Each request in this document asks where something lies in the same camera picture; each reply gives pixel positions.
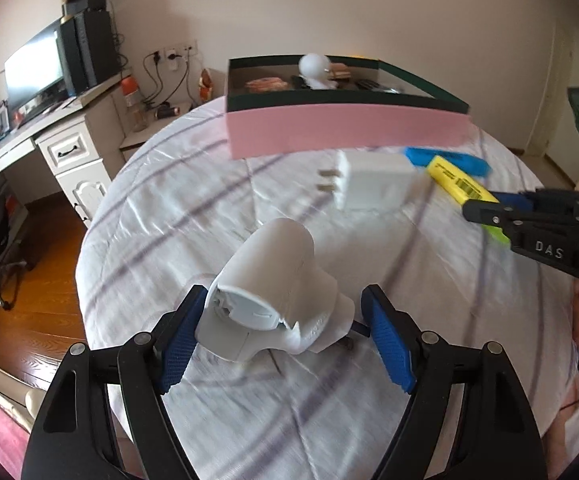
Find small figurine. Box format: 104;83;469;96
198;69;217;102

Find black power cable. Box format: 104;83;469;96
141;52;191;107

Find white round object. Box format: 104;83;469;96
298;53;333;90

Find computer monitor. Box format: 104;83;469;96
4;24;66;123

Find white travel plug adapter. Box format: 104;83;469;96
194;217;356;364

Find orange capped bottle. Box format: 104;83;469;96
120;77;146;132

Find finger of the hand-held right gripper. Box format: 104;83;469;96
492;188;579;222
462;199;536;249

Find yellow highlighter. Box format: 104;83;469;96
427;155;511;246

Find beige bed frame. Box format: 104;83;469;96
0;344;46;432

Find pink patterned cube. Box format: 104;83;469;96
246;77;290;92

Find white power adapter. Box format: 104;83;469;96
316;150;418;214

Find white desk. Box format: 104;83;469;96
0;72;133;223

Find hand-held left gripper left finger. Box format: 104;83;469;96
20;284;208;480

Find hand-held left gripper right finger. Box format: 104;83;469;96
360;284;543;480

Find pink box with green rim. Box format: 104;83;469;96
226;56;472;161

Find white door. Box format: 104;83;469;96
529;25;579;162

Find blue highlighter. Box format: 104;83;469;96
404;146;491;177

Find black speaker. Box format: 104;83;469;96
56;9;121;97

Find white wall sockets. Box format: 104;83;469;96
150;41;199;69

